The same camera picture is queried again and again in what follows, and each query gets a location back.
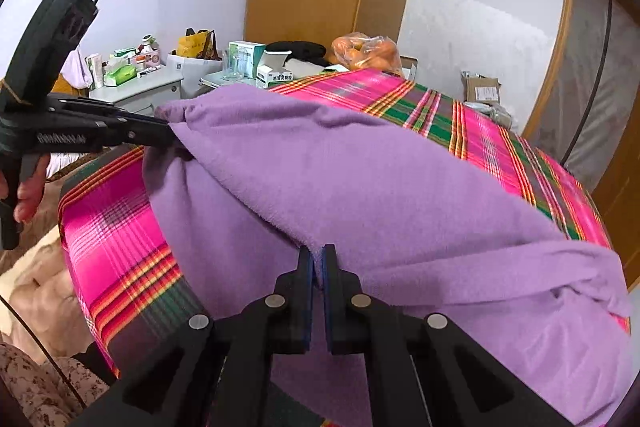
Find side table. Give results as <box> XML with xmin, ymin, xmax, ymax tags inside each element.
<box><xmin>200</xmin><ymin>69</ymin><xmax>281</xmax><ymax>90</ymax></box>

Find teal white box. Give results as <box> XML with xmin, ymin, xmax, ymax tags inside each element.
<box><xmin>229</xmin><ymin>41</ymin><xmax>267</xmax><ymax>80</ymax></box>

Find black cable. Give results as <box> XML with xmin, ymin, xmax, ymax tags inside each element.
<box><xmin>0</xmin><ymin>294</ymin><xmax>88</xmax><ymax>415</ymax></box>

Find black cloth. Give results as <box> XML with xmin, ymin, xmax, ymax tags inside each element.
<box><xmin>265</xmin><ymin>40</ymin><xmax>332</xmax><ymax>68</ymax></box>

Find green white box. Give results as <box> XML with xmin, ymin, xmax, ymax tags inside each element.
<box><xmin>256</xmin><ymin>67</ymin><xmax>293</xmax><ymax>90</ymax></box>

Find bag of oranges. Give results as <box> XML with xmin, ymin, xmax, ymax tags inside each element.
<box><xmin>331</xmin><ymin>32</ymin><xmax>403</xmax><ymax>75</ymax></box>

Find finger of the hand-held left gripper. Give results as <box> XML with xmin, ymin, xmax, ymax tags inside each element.
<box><xmin>102</xmin><ymin>127</ymin><xmax>195</xmax><ymax>160</ymax></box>
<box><xmin>102</xmin><ymin>106</ymin><xmax>176</xmax><ymax>130</ymax></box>

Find grey plastic parcel bag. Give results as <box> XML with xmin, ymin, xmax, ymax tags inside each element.
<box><xmin>480</xmin><ymin>102</ymin><xmax>516</xmax><ymax>125</ymax></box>

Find white paper bag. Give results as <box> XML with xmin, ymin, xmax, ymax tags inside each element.
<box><xmin>166</xmin><ymin>52</ymin><xmax>224</xmax><ymax>100</ymax></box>

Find floral garment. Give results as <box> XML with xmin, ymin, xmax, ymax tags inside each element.
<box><xmin>0</xmin><ymin>341</ymin><xmax>113</xmax><ymax>427</ymax></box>

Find grey drawer cabinet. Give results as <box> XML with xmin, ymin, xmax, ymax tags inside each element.
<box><xmin>89</xmin><ymin>68</ymin><xmax>184</xmax><ymax>116</ymax></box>

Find person's left hand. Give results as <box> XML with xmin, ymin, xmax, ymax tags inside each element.
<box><xmin>0</xmin><ymin>154</ymin><xmax>51</xmax><ymax>223</ymax></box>

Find beige blanket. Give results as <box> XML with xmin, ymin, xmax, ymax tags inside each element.
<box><xmin>0</xmin><ymin>202</ymin><xmax>98</xmax><ymax>353</ymax></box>

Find grey mesh door curtain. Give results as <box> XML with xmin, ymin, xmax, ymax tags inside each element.
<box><xmin>532</xmin><ymin>0</ymin><xmax>640</xmax><ymax>192</ymax></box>

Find purple fleece pants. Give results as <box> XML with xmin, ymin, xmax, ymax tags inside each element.
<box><xmin>141</xmin><ymin>84</ymin><xmax>633</xmax><ymax>427</ymax></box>

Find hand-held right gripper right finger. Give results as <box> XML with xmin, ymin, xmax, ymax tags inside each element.
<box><xmin>321</xmin><ymin>244</ymin><xmax>576</xmax><ymax>427</ymax></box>

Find wooden door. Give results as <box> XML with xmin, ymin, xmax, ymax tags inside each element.
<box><xmin>592</xmin><ymin>127</ymin><xmax>640</xmax><ymax>293</ymax></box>

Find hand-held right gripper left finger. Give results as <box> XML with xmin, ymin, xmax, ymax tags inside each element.
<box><xmin>75</xmin><ymin>246</ymin><xmax>315</xmax><ymax>427</ymax></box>

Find wooden door frame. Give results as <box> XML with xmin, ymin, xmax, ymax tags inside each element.
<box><xmin>520</xmin><ymin>0</ymin><xmax>640</xmax><ymax>212</ymax></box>

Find brown cardboard box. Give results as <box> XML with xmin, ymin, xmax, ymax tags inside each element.
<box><xmin>461</xmin><ymin>73</ymin><xmax>502</xmax><ymax>104</ymax></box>

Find pink green plaid bedsheet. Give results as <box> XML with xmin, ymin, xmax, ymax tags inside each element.
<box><xmin>57</xmin><ymin>68</ymin><xmax>632</xmax><ymax>427</ymax></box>

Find purple hanging cloth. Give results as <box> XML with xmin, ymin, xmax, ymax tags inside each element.
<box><xmin>60</xmin><ymin>49</ymin><xmax>96</xmax><ymax>90</ymax></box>

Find yellow bag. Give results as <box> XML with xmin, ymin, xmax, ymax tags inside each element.
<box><xmin>177</xmin><ymin>28</ymin><xmax>217</xmax><ymax>60</ymax></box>

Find green tissue box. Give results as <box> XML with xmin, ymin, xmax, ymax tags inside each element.
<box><xmin>104</xmin><ymin>64</ymin><xmax>137</xmax><ymax>86</ymax></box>

